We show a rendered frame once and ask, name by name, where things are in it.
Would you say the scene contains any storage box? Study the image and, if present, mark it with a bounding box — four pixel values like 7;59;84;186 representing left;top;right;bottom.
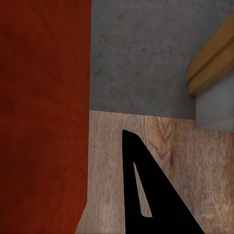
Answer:
0;0;92;234

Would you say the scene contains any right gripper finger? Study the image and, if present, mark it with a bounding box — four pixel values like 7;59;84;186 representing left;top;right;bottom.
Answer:
122;130;205;234

